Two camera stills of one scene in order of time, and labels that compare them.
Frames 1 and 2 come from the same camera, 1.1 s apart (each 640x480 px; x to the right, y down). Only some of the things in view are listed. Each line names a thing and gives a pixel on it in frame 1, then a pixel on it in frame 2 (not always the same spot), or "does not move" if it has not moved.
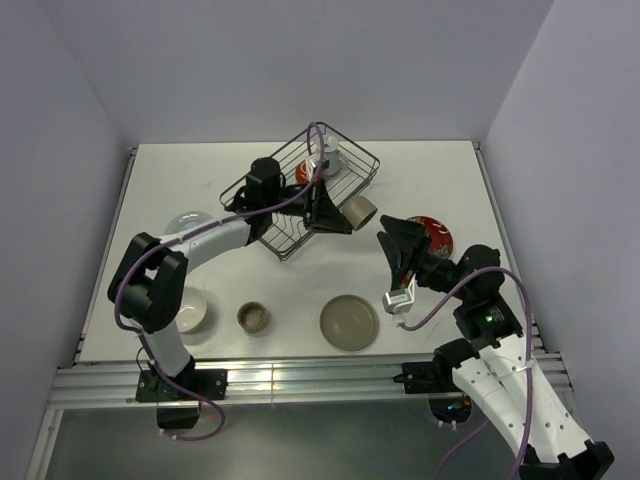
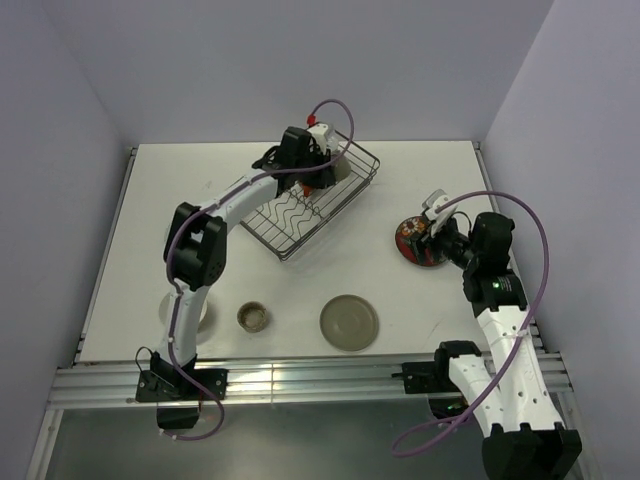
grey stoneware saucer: [349, 322] does not move
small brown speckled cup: [252, 316] does not move
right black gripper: [406, 244] -> [431, 241]
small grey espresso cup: [358, 210] -> [342, 168]
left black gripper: [323, 216] -> [325, 179]
